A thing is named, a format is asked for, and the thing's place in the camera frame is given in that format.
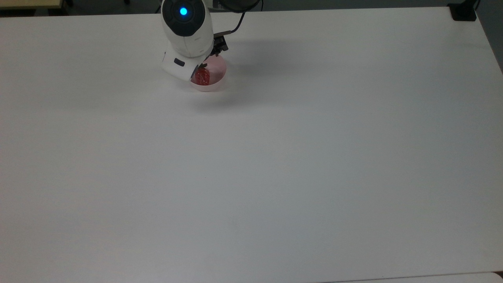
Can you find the dark robot gripper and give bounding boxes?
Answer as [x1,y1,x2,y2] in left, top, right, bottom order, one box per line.
[161,41,209,83]

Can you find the red strawberry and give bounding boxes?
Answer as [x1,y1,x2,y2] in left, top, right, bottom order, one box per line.
[195,67,212,86]

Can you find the black wrist connector bracket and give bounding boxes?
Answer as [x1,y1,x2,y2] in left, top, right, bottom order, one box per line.
[210,34,229,57]

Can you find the light wooden desk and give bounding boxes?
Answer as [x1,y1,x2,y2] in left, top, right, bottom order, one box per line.
[0,0,64,11]

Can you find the black camera stand clamp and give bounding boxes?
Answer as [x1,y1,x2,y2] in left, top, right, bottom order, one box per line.
[447,0,479,22]

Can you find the pink plastic bowl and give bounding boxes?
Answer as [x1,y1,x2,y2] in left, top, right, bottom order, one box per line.
[189,54,228,92]

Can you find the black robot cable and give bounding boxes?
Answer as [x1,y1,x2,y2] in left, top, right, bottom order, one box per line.
[214,0,263,39]

